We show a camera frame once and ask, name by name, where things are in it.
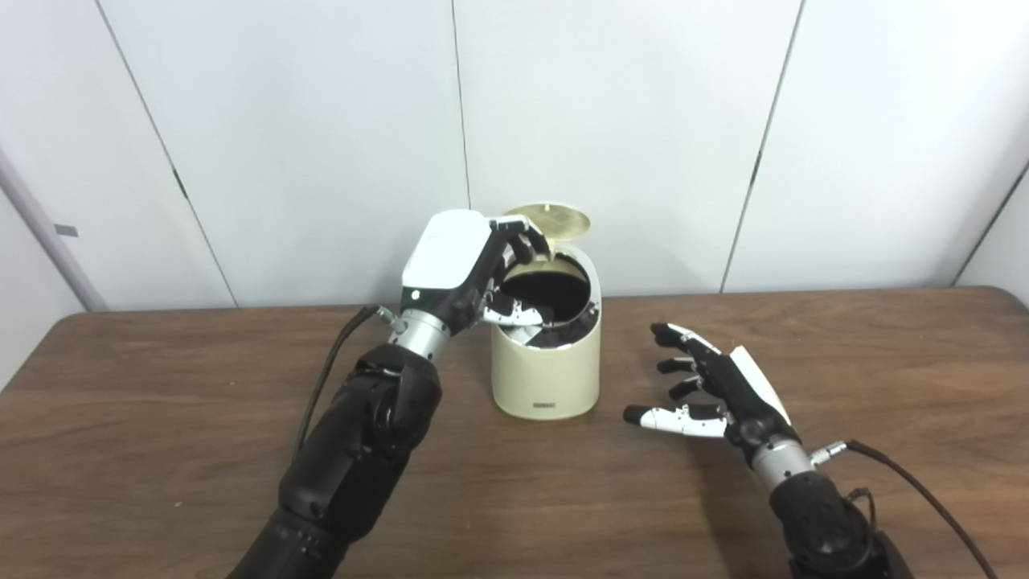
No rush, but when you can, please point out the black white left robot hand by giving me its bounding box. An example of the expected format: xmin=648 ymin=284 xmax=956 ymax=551
xmin=400 ymin=210 xmax=555 ymax=335

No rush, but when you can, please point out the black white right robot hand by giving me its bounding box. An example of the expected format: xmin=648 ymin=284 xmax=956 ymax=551
xmin=623 ymin=322 xmax=802 ymax=463

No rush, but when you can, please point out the round cream bin lid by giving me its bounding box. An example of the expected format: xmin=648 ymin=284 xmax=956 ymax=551
xmin=502 ymin=203 xmax=592 ymax=242

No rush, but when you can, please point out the cream-colored trash bin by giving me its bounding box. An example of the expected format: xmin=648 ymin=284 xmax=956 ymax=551
xmin=490 ymin=203 xmax=602 ymax=421

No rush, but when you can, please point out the black bin liner bag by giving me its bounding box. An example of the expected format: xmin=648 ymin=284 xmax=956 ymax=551
xmin=500 ymin=257 xmax=601 ymax=351

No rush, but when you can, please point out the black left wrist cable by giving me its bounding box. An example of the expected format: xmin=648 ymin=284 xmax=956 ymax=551
xmin=296 ymin=305 xmax=399 ymax=451

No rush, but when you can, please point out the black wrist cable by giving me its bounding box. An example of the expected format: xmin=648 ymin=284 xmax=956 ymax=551
xmin=296 ymin=305 xmax=399 ymax=451
xmin=810 ymin=439 xmax=998 ymax=579

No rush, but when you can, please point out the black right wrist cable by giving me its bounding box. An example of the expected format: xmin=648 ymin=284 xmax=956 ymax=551
xmin=810 ymin=439 xmax=998 ymax=579

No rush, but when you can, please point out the grey wall post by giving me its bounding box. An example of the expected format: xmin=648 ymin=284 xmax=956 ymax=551
xmin=0 ymin=149 xmax=109 ymax=312

